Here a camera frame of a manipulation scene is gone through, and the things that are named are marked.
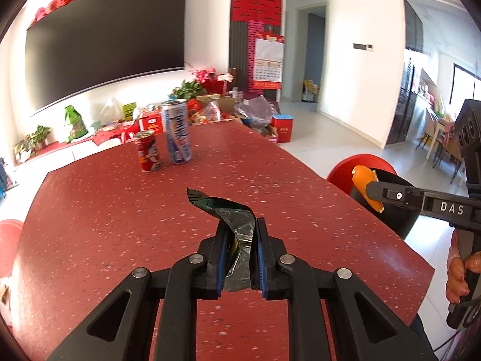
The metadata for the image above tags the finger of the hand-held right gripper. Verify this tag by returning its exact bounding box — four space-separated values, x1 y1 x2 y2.
366 181 427 211

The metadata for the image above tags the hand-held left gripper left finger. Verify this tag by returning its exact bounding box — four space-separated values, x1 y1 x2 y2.
47 218 231 361

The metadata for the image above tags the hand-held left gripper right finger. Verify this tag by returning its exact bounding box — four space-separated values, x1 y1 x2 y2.
255 217 438 361

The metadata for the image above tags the black round bin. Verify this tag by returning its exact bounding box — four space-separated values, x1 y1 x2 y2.
349 167 419 239

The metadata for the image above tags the dark green foil packet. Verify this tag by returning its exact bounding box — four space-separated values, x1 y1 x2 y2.
187 187 258 294

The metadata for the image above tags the person's right hand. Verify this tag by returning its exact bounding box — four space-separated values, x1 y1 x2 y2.
445 229 481 304

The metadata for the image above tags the red round stool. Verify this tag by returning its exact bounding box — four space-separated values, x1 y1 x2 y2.
0 219 24 279
327 154 397 196

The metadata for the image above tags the white dining chair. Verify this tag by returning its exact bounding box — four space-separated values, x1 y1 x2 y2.
415 120 444 159

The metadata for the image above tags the black glass cabinet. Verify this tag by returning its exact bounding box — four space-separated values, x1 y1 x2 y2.
386 0 423 145

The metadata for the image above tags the short red can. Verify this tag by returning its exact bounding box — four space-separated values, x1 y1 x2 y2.
134 130 162 174

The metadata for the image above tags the person's dark trouser leg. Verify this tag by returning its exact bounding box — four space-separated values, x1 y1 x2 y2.
408 314 452 361

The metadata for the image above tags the tall blue white can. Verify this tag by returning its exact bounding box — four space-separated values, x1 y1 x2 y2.
161 99 193 165

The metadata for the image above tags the dark framed window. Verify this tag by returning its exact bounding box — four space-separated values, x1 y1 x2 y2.
453 64 481 102

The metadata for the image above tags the red box blue lid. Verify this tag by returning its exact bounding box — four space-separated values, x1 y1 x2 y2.
271 114 296 143

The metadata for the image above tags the yellow item in doorway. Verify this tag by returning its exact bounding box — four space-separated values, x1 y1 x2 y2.
302 79 320 102

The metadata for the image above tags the grey plastic bag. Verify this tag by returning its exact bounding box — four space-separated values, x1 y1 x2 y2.
235 95 279 128

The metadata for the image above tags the red white carton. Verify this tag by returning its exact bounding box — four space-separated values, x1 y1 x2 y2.
139 114 164 135

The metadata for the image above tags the green leafy plant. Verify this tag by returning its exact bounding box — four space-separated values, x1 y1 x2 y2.
171 80 207 100

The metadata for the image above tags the pink flower bouquet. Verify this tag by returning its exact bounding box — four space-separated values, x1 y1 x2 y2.
186 64 234 83

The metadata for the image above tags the white plastic bag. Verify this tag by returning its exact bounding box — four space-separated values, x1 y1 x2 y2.
100 97 124 123

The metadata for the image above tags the green snack bag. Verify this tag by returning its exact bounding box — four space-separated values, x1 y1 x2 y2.
64 105 89 143

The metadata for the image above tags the small potted plant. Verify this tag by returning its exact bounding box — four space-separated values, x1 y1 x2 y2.
26 125 51 151

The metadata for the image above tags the large black television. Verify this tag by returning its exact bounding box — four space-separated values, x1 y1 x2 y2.
24 0 188 115

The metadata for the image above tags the red wall calendar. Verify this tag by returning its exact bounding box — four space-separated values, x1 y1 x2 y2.
253 37 285 90

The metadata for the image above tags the dark slatted wall panel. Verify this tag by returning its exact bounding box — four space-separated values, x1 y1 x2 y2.
229 0 282 91

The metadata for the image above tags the red paper-cut wall decoration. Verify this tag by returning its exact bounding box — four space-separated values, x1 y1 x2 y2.
232 0 282 27

